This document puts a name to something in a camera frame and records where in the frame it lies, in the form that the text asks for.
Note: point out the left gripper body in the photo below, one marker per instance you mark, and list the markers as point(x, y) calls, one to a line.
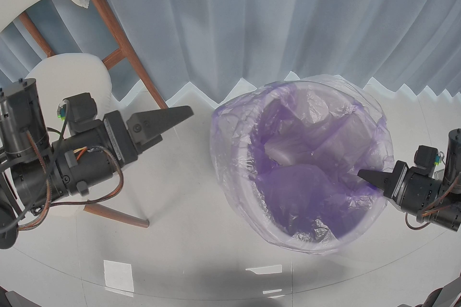
point(90, 161)

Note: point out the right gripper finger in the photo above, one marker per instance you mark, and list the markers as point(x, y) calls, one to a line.
point(376, 178)

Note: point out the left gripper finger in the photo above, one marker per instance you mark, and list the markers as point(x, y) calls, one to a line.
point(149, 145)
point(158, 120)

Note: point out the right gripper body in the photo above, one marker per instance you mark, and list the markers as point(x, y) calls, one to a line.
point(414, 190)

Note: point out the purple plastic bag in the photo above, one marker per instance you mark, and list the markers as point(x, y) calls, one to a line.
point(306, 197)

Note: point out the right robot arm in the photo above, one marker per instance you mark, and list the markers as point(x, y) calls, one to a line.
point(452, 169)

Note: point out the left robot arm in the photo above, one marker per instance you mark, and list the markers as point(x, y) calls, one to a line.
point(25, 118)

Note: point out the white trash bin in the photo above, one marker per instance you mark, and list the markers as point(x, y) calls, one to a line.
point(237, 183)

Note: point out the white cushioned wooden chair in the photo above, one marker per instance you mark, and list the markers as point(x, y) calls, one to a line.
point(68, 79)

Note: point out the blue-grey curtain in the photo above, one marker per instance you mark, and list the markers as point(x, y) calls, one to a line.
point(252, 10)

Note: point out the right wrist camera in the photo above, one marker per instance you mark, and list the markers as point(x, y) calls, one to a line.
point(425, 158)

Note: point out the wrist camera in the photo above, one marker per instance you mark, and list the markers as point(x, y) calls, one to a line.
point(425, 158)
point(81, 111)

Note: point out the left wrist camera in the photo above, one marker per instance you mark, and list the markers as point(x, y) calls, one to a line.
point(81, 111)

